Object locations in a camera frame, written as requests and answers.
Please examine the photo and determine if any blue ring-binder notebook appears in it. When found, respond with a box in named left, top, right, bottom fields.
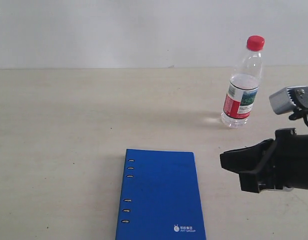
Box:
left=115, top=149, right=207, bottom=240

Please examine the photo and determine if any clear water bottle red cap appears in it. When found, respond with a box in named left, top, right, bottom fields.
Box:
left=221, top=35, right=265, bottom=129

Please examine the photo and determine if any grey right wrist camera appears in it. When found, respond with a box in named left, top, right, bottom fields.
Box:
left=269, top=85, right=308, bottom=121

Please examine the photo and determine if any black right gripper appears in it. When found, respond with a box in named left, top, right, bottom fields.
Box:
left=219, top=127, right=308, bottom=194

